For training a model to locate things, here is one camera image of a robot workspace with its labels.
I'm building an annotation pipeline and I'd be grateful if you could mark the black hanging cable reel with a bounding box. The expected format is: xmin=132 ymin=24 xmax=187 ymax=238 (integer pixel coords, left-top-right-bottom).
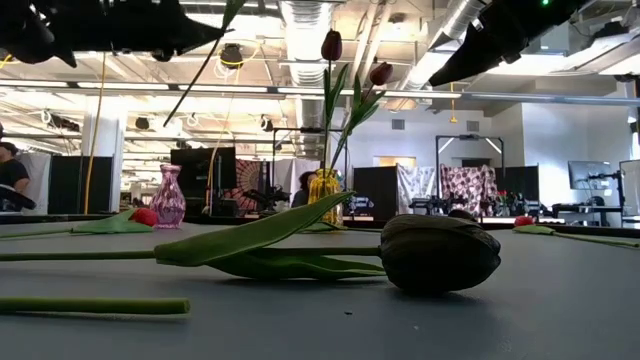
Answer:
xmin=219 ymin=43 xmax=245 ymax=70

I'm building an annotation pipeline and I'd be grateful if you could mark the pink spotted cloth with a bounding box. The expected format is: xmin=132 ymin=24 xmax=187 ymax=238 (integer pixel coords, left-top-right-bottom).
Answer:
xmin=439 ymin=164 xmax=499 ymax=217

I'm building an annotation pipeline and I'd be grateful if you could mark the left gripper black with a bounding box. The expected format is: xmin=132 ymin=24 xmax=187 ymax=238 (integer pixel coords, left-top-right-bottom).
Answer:
xmin=69 ymin=0 xmax=226 ymax=64

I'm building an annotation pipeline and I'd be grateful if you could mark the plain white cloth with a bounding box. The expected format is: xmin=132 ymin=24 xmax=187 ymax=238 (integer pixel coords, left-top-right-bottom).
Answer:
xmin=17 ymin=152 xmax=52 ymax=216

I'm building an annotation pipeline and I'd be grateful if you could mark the black computer monitor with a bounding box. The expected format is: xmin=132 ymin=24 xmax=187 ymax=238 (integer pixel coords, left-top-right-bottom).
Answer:
xmin=169 ymin=146 xmax=238 ymax=192

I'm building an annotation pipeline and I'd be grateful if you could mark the yellow hanging cable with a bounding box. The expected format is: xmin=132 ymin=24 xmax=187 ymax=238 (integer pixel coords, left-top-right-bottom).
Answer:
xmin=82 ymin=52 xmax=109 ymax=215

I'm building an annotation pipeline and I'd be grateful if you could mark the person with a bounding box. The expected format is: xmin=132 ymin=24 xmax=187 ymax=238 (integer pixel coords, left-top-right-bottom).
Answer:
xmin=291 ymin=170 xmax=320 ymax=209
xmin=0 ymin=141 xmax=32 ymax=211

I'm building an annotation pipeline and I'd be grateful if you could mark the black metal gantry frame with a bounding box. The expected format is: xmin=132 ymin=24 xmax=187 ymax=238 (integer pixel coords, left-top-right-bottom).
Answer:
xmin=272 ymin=127 xmax=350 ymax=191
xmin=435 ymin=133 xmax=505 ymax=191

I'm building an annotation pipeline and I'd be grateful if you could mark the silver ventilation duct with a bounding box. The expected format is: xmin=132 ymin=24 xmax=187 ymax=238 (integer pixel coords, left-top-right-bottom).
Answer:
xmin=389 ymin=0 xmax=501 ymax=112
xmin=278 ymin=0 xmax=335 ymax=156

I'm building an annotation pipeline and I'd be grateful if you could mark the yellow glass vase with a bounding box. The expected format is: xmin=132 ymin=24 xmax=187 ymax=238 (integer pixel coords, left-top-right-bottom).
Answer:
xmin=307 ymin=168 xmax=345 ymax=227

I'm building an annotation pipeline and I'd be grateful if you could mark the red mandala tapestry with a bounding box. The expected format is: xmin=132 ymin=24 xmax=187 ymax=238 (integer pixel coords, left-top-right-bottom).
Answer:
xmin=224 ymin=158 xmax=274 ymax=211

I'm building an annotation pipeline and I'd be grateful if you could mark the red artificial tulip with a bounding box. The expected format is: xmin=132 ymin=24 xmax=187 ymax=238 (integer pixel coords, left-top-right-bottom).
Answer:
xmin=512 ymin=214 xmax=640 ymax=250
xmin=0 ymin=207 xmax=159 ymax=240

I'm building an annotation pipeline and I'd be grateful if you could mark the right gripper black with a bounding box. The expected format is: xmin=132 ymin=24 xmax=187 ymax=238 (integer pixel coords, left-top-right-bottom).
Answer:
xmin=428 ymin=0 xmax=551 ymax=87

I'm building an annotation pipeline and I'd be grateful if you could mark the grey computer monitor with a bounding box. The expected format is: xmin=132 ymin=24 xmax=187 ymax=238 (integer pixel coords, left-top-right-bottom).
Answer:
xmin=619 ymin=159 xmax=640 ymax=204
xmin=568 ymin=160 xmax=612 ymax=191

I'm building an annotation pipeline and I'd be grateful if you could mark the black partition panel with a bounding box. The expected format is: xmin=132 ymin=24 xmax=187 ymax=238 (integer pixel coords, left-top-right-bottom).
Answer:
xmin=353 ymin=166 xmax=399 ymax=221
xmin=494 ymin=165 xmax=540 ymax=202
xmin=48 ymin=155 xmax=114 ymax=215

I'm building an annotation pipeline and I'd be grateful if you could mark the white patterned cloth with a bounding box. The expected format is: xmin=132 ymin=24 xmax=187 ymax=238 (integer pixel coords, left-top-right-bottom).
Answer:
xmin=397 ymin=163 xmax=437 ymax=214

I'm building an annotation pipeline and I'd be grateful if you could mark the green stem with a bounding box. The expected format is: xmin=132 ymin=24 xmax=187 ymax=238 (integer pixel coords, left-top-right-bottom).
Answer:
xmin=0 ymin=297 xmax=191 ymax=316

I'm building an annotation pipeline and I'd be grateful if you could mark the pink glass vase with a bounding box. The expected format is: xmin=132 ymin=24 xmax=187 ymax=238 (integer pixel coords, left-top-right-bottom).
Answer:
xmin=148 ymin=163 xmax=187 ymax=230

